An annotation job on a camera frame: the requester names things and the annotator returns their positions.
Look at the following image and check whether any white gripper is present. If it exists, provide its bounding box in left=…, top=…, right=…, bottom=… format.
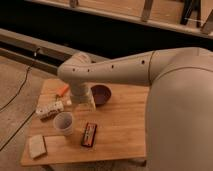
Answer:
left=70, top=95, right=96, bottom=110

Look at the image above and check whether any orange pepper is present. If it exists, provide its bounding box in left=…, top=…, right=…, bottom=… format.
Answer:
left=56, top=85, right=69, bottom=97

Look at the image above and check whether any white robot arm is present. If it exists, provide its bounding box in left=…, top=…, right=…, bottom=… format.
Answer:
left=57, top=47, right=213, bottom=171

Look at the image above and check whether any dark brown bowl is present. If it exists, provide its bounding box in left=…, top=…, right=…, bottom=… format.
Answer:
left=91, top=85, right=111, bottom=106

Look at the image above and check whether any white paper cup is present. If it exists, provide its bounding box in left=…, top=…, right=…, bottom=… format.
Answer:
left=53, top=112, right=73, bottom=136

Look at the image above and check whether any white snack packet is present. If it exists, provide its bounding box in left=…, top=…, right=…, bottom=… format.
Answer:
left=36, top=101, right=64, bottom=119

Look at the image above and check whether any beige sponge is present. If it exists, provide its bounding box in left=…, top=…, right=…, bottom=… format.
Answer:
left=29, top=135, right=46, bottom=159

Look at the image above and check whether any grey metal floor rail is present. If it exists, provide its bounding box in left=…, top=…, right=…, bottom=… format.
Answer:
left=0, top=27, right=111, bottom=76

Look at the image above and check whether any black floor cable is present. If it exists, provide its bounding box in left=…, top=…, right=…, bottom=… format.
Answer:
left=0, top=47, right=42, bottom=152

